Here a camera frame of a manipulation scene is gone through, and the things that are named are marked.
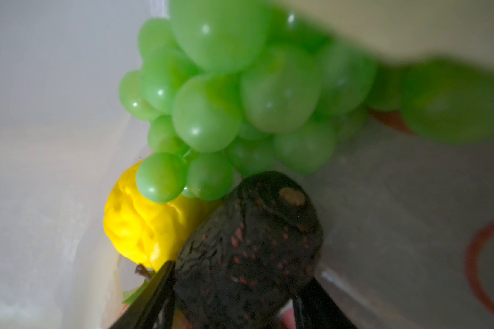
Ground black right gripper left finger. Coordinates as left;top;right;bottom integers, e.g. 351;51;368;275
110;260;175;329

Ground yellow fake lemon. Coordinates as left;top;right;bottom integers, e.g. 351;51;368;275
103;162;221;271

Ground cream plastic shopping bag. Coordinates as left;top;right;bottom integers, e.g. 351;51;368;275
0;1;494;328

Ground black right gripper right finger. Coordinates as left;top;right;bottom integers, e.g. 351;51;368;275
292;278;357;329

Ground green fake lime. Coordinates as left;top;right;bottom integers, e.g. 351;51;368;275
400;60;494;144

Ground dark fake avocado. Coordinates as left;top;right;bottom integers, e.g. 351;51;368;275
174;171;323;328

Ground green fake grapes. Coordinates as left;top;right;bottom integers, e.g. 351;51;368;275
118;1;378;204

